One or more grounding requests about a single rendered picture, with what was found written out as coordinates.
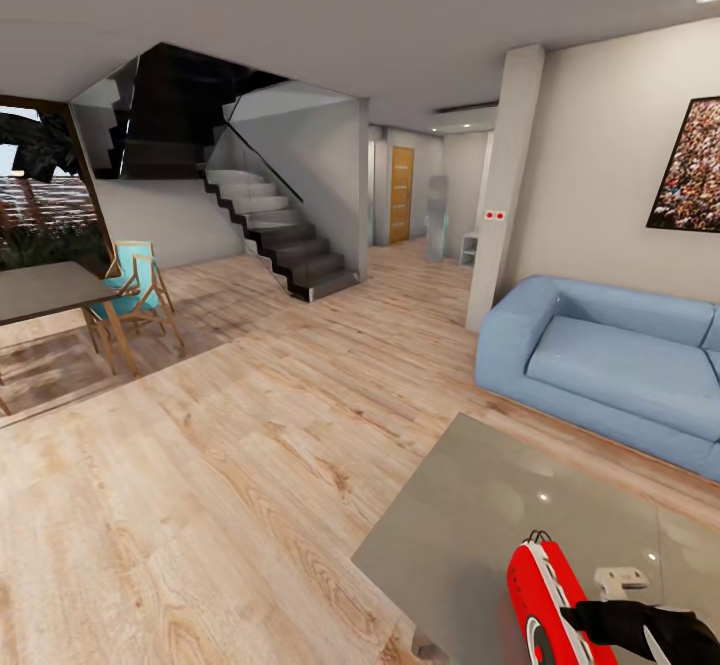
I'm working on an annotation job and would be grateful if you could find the radio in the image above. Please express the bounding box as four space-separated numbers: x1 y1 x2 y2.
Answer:
507 537 618 665

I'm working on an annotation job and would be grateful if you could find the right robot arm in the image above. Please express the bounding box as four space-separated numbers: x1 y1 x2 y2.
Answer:
560 566 720 665

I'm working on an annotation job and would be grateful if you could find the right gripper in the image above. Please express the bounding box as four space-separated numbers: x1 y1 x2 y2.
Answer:
560 600 640 654

